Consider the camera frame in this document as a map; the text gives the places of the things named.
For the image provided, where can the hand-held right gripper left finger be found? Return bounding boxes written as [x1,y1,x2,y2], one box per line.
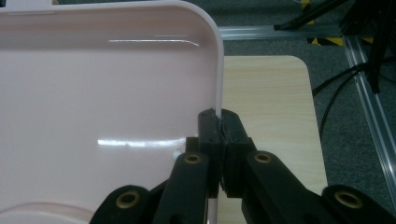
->
[185,107,226,199]

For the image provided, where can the yellow black tape strip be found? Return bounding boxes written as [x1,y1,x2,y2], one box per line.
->
[306,36,375,48]

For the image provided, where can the black floor cables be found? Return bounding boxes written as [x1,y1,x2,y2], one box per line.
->
[311,60,379,143]

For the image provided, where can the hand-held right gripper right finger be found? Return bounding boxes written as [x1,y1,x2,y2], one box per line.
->
[220,108,258,199]

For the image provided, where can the pink plastic storage box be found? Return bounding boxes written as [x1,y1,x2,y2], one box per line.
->
[0,0,226,224]

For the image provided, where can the aluminium floor rail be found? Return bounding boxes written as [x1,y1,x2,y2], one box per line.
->
[218,23,347,41]
[341,35,396,202]

